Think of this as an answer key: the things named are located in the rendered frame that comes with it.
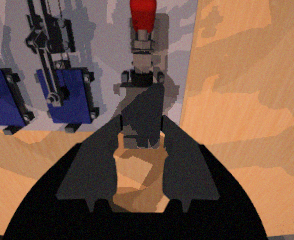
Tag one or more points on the red-handled toggle clamp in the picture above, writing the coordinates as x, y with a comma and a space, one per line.
60, 40

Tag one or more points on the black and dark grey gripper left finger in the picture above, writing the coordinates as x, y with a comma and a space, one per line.
86, 173

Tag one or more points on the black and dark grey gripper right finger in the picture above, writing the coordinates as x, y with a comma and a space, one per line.
205, 187

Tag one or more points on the grey metal fixture plate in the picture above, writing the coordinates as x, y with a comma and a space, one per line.
100, 35

